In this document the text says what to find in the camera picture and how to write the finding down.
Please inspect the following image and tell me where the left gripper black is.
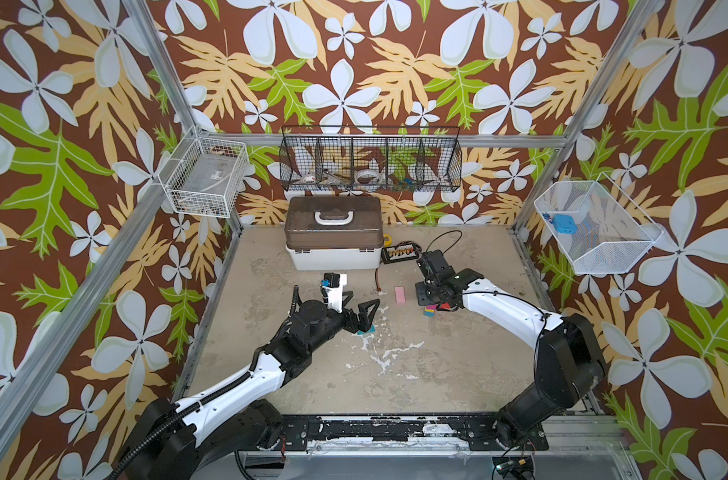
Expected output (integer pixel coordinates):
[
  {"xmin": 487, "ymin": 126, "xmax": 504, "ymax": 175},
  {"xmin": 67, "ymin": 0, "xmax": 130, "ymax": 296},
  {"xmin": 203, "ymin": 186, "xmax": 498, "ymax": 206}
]
[{"xmin": 306, "ymin": 288, "xmax": 379, "ymax": 357}]

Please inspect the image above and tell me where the light pink block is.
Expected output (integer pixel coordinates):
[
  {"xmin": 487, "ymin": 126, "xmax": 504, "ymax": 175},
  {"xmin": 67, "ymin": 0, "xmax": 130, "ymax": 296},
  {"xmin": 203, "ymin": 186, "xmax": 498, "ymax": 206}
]
[{"xmin": 394, "ymin": 286, "xmax": 406, "ymax": 305}]

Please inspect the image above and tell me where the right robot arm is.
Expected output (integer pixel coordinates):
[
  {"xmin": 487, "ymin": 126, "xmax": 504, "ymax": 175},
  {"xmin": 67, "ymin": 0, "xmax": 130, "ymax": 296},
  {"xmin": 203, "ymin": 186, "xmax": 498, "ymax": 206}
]
[{"xmin": 415, "ymin": 250, "xmax": 608, "ymax": 449}]

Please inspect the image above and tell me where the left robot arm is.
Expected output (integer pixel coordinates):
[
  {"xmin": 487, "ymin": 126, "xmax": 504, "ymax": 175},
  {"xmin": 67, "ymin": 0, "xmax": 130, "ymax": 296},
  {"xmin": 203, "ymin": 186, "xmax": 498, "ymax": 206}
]
[{"xmin": 108, "ymin": 296, "xmax": 380, "ymax": 479}]

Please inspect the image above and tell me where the white box brown lid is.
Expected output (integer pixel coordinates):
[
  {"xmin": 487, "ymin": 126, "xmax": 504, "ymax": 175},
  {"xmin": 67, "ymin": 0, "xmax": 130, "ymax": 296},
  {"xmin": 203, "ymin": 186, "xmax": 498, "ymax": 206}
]
[{"xmin": 284, "ymin": 196, "xmax": 384, "ymax": 272}]

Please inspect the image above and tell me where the blue object in basket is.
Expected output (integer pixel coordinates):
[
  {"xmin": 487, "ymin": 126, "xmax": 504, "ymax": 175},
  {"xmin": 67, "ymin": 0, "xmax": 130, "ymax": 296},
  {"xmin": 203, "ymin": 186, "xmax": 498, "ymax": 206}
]
[{"xmin": 551, "ymin": 214, "xmax": 578, "ymax": 235}]

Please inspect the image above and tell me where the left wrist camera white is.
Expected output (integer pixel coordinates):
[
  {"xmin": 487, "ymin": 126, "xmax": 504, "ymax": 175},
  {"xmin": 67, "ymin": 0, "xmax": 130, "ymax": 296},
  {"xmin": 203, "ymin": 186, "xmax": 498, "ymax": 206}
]
[{"xmin": 320, "ymin": 272, "xmax": 347, "ymax": 313}]

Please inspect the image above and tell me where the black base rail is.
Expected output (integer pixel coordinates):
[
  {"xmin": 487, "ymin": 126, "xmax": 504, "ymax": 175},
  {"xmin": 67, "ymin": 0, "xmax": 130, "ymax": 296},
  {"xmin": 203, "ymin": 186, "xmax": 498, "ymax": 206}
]
[{"xmin": 273, "ymin": 413, "xmax": 550, "ymax": 452}]

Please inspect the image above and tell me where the white wire basket right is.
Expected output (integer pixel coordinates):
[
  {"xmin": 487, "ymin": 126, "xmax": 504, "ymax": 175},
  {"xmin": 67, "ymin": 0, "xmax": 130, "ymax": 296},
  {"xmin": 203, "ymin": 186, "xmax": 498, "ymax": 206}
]
[{"xmin": 534, "ymin": 174, "xmax": 663, "ymax": 276}]

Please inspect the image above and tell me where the white wire basket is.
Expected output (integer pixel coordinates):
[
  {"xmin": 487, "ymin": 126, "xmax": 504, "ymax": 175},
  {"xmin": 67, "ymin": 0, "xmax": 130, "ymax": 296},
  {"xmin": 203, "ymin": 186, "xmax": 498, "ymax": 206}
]
[
  {"xmin": 534, "ymin": 174, "xmax": 663, "ymax": 276},
  {"xmin": 159, "ymin": 136, "xmax": 250, "ymax": 218}
]

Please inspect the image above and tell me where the black wire basket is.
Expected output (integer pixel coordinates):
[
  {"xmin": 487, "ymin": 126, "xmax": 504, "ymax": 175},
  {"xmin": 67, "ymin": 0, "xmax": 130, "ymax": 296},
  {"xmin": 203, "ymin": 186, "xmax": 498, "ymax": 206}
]
[{"xmin": 278, "ymin": 125, "xmax": 463, "ymax": 192}]

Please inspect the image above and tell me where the white wire basket left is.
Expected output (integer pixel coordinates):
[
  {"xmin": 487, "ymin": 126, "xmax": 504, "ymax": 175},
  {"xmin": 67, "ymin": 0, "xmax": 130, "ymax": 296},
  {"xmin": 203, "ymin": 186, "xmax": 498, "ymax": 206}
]
[{"xmin": 159, "ymin": 136, "xmax": 250, "ymax": 218}]

